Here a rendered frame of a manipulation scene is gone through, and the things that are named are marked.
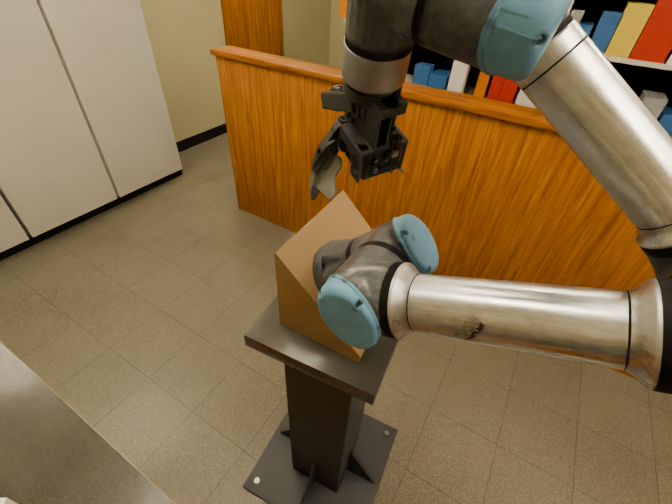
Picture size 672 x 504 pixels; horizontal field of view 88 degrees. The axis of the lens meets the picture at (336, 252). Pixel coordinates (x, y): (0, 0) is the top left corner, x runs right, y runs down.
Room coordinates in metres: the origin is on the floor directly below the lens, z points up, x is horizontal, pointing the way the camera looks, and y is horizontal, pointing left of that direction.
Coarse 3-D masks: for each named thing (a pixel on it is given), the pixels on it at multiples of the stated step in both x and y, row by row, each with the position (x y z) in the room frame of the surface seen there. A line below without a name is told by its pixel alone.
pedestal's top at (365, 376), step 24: (264, 312) 0.54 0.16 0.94; (264, 336) 0.47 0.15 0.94; (288, 336) 0.48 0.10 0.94; (288, 360) 0.43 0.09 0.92; (312, 360) 0.42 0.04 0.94; (336, 360) 0.43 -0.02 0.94; (360, 360) 0.43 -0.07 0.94; (384, 360) 0.43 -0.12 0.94; (336, 384) 0.38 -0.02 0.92; (360, 384) 0.37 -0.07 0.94
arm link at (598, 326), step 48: (336, 288) 0.35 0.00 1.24; (384, 288) 0.34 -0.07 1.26; (432, 288) 0.33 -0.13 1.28; (480, 288) 0.31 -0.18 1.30; (528, 288) 0.30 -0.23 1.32; (576, 288) 0.29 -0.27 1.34; (384, 336) 0.32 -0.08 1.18; (480, 336) 0.27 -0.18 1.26; (528, 336) 0.25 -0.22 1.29; (576, 336) 0.23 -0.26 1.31; (624, 336) 0.22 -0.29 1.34
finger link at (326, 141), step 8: (328, 136) 0.47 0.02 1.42; (336, 136) 0.47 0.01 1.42; (320, 144) 0.47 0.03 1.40; (328, 144) 0.46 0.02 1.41; (336, 144) 0.47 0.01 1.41; (320, 152) 0.47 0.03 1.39; (328, 152) 0.47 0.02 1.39; (336, 152) 0.48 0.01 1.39; (320, 160) 0.47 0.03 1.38; (312, 168) 0.48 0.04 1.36; (320, 168) 0.47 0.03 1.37
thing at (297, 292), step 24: (336, 216) 0.69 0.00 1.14; (360, 216) 0.74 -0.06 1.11; (312, 240) 0.59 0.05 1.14; (288, 264) 0.51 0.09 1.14; (312, 264) 0.54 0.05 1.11; (288, 288) 0.50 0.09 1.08; (312, 288) 0.49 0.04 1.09; (288, 312) 0.50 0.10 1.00; (312, 312) 0.47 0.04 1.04; (312, 336) 0.47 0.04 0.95; (336, 336) 0.45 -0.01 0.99
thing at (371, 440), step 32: (288, 384) 0.50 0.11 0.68; (320, 384) 0.46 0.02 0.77; (288, 416) 0.51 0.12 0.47; (320, 416) 0.46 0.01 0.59; (352, 416) 0.46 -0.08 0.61; (288, 448) 0.58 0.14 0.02; (320, 448) 0.46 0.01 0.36; (352, 448) 0.55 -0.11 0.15; (384, 448) 0.60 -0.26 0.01; (256, 480) 0.45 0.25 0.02; (288, 480) 0.46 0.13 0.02; (320, 480) 0.46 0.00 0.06; (352, 480) 0.48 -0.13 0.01
